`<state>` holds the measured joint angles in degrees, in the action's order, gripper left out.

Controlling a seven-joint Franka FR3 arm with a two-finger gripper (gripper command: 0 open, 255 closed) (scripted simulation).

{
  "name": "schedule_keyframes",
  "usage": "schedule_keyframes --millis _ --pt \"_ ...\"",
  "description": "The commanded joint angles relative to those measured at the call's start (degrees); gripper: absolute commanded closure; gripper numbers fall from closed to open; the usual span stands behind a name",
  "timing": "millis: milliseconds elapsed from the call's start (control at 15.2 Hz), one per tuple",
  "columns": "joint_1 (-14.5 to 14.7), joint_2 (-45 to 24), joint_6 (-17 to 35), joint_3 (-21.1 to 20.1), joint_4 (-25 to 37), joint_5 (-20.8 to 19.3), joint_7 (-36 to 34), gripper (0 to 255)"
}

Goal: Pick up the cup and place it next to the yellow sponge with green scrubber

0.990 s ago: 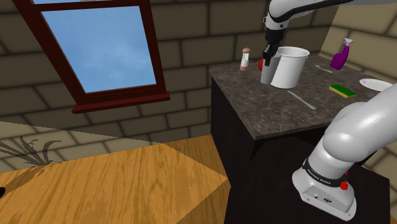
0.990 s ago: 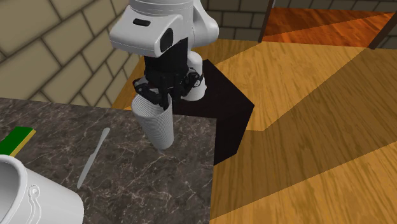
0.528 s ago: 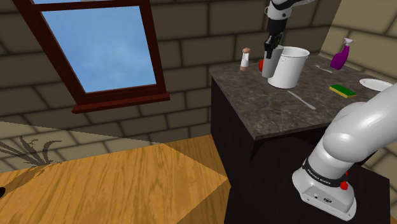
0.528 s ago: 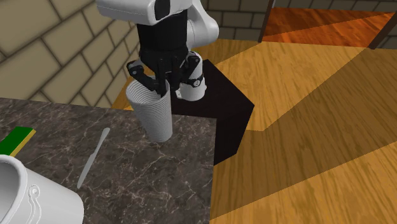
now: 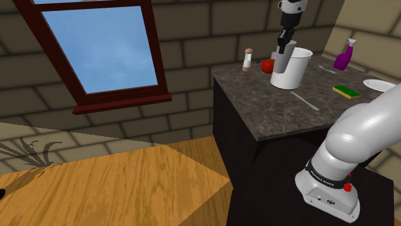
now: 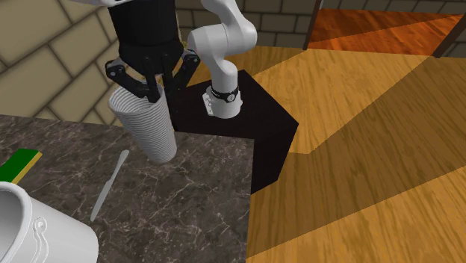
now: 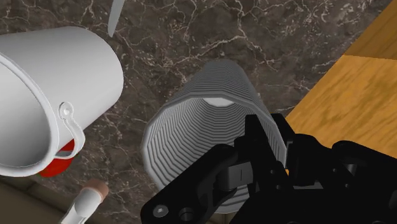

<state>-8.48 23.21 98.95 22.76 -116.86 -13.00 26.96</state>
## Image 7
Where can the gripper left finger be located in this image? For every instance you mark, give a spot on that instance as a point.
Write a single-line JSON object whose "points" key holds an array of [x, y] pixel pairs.
{"points": [[198, 183]]}

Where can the grey ribbed cup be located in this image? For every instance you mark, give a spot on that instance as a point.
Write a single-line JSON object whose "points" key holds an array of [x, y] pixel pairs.
{"points": [[186, 130]]}

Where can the red round object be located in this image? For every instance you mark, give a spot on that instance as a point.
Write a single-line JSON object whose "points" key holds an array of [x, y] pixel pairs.
{"points": [[57, 166]]}

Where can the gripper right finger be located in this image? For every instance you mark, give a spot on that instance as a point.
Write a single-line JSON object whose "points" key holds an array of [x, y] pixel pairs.
{"points": [[350, 173]]}

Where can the white bottle with brown cap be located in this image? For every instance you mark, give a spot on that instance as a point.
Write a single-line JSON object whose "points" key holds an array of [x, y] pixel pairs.
{"points": [[86, 201]]}

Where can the grey knife blade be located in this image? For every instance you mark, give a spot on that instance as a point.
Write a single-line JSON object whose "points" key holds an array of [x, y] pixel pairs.
{"points": [[114, 17]]}

